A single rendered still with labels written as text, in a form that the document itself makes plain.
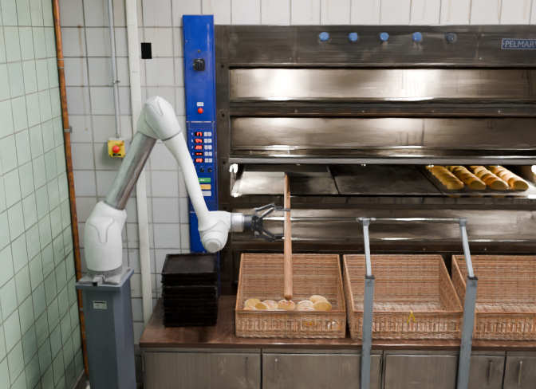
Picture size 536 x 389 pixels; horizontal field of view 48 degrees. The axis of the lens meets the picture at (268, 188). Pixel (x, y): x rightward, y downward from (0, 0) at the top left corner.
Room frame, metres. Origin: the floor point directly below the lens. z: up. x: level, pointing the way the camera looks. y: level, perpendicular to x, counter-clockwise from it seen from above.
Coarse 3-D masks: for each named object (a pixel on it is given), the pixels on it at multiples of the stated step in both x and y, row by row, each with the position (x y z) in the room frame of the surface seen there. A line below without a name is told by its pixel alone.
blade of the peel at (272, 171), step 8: (248, 168) 3.93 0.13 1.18; (256, 168) 3.93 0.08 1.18; (264, 168) 3.93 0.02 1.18; (272, 168) 3.93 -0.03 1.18; (280, 168) 3.93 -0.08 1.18; (288, 168) 3.93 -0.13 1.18; (296, 168) 3.93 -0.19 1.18; (304, 168) 3.93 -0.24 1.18; (312, 168) 3.93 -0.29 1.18; (320, 168) 3.93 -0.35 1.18; (328, 168) 3.87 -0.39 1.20; (296, 176) 3.72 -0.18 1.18; (304, 176) 3.72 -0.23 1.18; (312, 176) 3.71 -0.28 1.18; (320, 176) 3.71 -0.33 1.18; (328, 176) 3.71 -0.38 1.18
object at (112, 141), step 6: (114, 138) 3.23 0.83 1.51; (120, 138) 3.23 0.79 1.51; (126, 138) 3.23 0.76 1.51; (108, 144) 3.20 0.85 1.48; (114, 144) 3.19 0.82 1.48; (126, 144) 3.21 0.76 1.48; (108, 150) 3.20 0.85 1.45; (120, 150) 3.19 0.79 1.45; (126, 150) 3.20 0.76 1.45; (108, 156) 3.20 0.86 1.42; (114, 156) 3.20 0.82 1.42; (120, 156) 3.19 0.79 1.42
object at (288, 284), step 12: (288, 180) 3.50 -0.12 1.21; (288, 192) 3.23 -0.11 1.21; (288, 204) 3.00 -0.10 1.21; (288, 216) 2.79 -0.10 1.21; (288, 228) 2.61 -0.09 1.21; (288, 240) 2.46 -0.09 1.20; (288, 252) 2.31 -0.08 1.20; (288, 264) 2.19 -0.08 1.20; (288, 276) 2.07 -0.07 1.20; (288, 288) 1.97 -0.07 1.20; (288, 300) 1.92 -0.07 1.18
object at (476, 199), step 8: (232, 200) 3.25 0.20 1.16; (240, 200) 3.25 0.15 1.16; (248, 200) 3.25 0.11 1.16; (256, 200) 3.25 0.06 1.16; (264, 200) 3.25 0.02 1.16; (272, 200) 3.25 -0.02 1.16; (280, 200) 3.25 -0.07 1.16; (296, 200) 3.25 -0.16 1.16; (304, 200) 3.25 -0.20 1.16; (312, 200) 3.24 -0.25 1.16; (320, 200) 3.24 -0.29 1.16; (328, 200) 3.24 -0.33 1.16; (336, 200) 3.24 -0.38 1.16; (344, 200) 3.24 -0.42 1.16; (352, 200) 3.24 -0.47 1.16; (360, 200) 3.24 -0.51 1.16; (368, 200) 3.24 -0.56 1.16; (376, 200) 3.24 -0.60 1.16; (384, 200) 3.24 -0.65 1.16; (392, 200) 3.23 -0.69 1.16; (400, 200) 3.23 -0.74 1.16; (408, 200) 3.23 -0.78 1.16; (416, 200) 3.23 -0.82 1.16; (424, 200) 3.23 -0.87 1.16; (432, 200) 3.23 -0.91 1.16; (440, 200) 3.23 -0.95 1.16; (448, 200) 3.23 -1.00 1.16; (456, 200) 3.23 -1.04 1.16; (464, 200) 3.23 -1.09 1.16; (472, 200) 3.23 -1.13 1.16; (480, 200) 3.22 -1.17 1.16; (488, 200) 3.22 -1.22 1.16; (496, 200) 3.22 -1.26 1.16; (504, 200) 3.22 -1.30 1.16; (512, 200) 3.22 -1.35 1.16; (520, 200) 3.22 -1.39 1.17; (528, 200) 3.22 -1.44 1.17
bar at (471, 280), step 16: (368, 224) 2.86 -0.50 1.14; (464, 224) 2.85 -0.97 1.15; (464, 240) 2.79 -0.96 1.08; (368, 256) 2.74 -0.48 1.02; (368, 272) 2.68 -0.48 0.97; (368, 288) 2.64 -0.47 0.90; (368, 304) 2.64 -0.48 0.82; (464, 304) 2.66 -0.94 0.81; (368, 320) 2.64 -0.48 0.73; (464, 320) 2.64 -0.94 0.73; (368, 336) 2.64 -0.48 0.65; (464, 336) 2.63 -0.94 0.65; (368, 352) 2.64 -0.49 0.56; (464, 352) 2.63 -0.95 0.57; (368, 368) 2.64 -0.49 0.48; (464, 368) 2.63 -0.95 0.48; (368, 384) 2.64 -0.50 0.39; (464, 384) 2.63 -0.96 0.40
